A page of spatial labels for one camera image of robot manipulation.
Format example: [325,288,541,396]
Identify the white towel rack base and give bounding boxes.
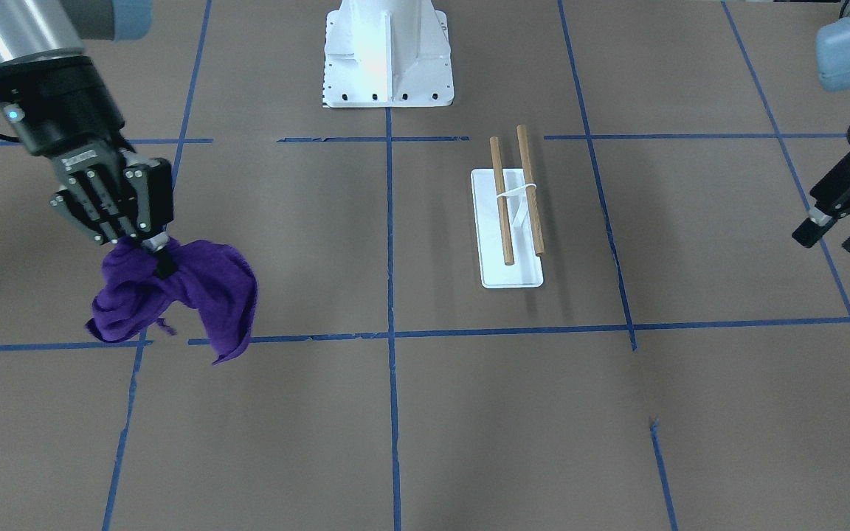
[470,168,544,289]

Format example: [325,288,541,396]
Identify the wooden rack rod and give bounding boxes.
[516,124,546,257]
[489,136,515,266]

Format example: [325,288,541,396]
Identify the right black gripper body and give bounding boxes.
[0,56,131,179]

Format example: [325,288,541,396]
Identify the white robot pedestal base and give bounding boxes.
[322,1,455,108]

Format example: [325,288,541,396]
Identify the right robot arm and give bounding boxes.
[0,1,177,279]

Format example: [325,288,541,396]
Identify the purple towel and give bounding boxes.
[85,238,259,365]

